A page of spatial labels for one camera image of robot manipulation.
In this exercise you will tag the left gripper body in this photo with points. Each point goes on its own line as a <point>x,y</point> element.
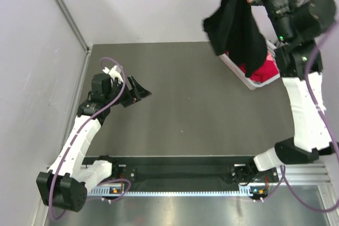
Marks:
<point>128,97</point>

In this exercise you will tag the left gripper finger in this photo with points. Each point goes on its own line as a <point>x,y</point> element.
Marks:
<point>136,87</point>
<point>140,94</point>

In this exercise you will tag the black t shirt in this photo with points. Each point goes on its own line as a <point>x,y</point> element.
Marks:
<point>232,29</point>

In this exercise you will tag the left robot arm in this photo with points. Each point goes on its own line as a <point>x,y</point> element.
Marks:
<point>64,185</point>

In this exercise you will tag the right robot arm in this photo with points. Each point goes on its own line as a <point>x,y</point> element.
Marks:
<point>300,66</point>

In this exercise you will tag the white plastic basket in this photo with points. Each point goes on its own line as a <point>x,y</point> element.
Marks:
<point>249,83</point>

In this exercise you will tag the pink t shirt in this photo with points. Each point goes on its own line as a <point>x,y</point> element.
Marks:
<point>269,57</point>

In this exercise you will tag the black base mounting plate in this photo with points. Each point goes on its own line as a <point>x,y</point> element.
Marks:
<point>185,173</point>

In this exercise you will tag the red t shirt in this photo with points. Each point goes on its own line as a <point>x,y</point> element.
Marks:
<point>264,73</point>

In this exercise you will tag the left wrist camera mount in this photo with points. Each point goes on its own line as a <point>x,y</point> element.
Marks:
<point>114,73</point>

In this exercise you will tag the left aluminium frame post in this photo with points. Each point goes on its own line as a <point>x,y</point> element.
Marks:
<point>72,24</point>

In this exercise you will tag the slotted cable duct rail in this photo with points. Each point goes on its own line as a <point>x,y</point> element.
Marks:
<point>115,190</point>

